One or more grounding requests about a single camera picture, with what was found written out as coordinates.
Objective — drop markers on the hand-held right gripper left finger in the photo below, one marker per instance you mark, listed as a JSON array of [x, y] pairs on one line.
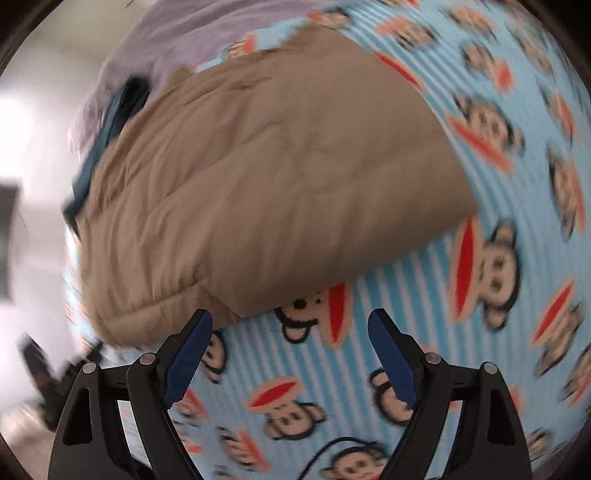
[[189, 353]]

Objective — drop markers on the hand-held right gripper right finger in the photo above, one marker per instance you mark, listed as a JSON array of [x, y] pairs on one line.
[[392, 360]]

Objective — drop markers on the brown puffer jacket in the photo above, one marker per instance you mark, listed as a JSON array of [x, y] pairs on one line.
[[277, 184]]

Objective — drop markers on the monkey print striped blanket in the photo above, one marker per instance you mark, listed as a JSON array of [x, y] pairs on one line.
[[415, 286]]

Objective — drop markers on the blue jeans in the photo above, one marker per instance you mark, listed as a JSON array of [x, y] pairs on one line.
[[122, 108]]

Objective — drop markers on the purple fleece blanket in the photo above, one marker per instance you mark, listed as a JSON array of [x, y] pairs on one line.
[[152, 41]]

